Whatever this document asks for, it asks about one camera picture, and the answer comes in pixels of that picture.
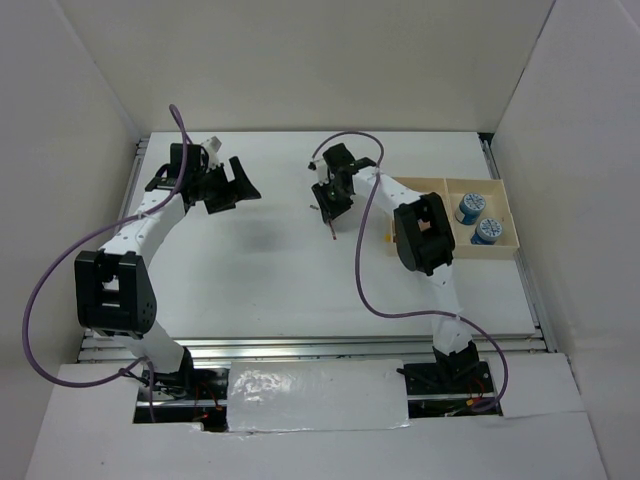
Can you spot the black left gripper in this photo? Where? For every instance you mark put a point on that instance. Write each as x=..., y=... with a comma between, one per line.
x=241, y=189

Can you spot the aluminium frame rail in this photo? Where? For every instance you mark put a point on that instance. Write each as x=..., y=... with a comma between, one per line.
x=267, y=280

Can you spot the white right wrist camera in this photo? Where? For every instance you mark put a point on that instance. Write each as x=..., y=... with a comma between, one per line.
x=322, y=170

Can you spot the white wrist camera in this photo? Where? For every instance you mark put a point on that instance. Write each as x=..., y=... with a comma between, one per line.
x=209, y=152
x=322, y=170

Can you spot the red gel pen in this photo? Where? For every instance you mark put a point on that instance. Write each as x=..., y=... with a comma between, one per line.
x=332, y=231

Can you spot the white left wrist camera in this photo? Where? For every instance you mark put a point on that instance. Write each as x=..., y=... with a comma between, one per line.
x=209, y=152

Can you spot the silver foil sheet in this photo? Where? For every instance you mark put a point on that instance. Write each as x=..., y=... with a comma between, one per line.
x=331, y=395

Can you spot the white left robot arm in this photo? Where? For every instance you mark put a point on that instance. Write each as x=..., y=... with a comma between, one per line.
x=114, y=293

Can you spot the wooden compartment tray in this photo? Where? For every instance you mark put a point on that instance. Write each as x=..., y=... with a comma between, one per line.
x=480, y=216

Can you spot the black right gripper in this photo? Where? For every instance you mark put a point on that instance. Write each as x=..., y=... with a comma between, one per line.
x=329, y=211

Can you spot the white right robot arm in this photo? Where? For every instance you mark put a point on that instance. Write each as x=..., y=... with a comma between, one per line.
x=424, y=244

